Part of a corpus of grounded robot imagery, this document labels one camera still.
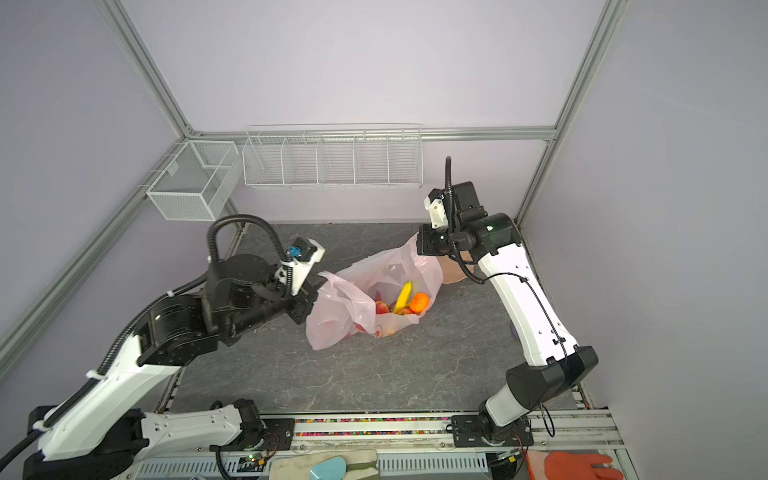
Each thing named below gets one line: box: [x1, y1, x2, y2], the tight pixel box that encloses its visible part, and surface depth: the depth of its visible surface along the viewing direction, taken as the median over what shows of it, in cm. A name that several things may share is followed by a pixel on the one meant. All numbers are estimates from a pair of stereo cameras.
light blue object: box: [309, 456, 347, 480], surface depth 69 cm
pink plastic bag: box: [305, 234, 443, 350], surface depth 72 cm
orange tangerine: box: [410, 292, 430, 315], surface depth 81 cm
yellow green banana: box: [394, 280, 412, 314], surface depth 88 cm
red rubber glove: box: [544, 451, 624, 480], surface depth 70 cm
